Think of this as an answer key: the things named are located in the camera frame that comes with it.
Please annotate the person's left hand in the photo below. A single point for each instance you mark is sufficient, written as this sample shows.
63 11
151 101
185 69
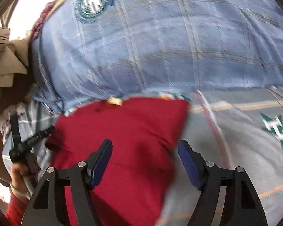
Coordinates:
17 184

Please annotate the red sleeve forearm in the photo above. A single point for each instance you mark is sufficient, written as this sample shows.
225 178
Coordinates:
16 210

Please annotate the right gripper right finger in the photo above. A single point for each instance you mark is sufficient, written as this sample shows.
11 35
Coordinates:
242 205

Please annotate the blue plaid pillow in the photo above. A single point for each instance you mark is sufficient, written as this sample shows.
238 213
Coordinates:
95 49

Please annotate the beige crumpled cloth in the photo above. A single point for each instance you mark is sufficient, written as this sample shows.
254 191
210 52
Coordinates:
13 57

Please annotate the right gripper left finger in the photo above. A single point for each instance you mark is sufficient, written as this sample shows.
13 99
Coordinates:
48 204

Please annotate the red garment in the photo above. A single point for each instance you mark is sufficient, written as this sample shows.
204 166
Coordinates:
144 133

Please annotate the grey patterned bedsheet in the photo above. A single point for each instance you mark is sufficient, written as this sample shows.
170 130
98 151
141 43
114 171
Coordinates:
231 128

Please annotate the grey crumpled cloth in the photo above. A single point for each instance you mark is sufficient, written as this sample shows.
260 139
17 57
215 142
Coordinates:
5 126

